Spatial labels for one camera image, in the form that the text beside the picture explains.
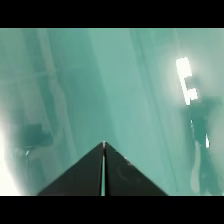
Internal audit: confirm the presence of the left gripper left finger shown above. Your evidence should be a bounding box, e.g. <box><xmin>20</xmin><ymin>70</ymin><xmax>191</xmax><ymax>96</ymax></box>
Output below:
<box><xmin>37</xmin><ymin>142</ymin><xmax>104</xmax><ymax>197</ymax></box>

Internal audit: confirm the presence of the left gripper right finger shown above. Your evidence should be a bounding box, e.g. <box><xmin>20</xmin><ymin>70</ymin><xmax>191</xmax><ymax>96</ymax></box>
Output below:
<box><xmin>104</xmin><ymin>141</ymin><xmax>169</xmax><ymax>197</ymax></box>

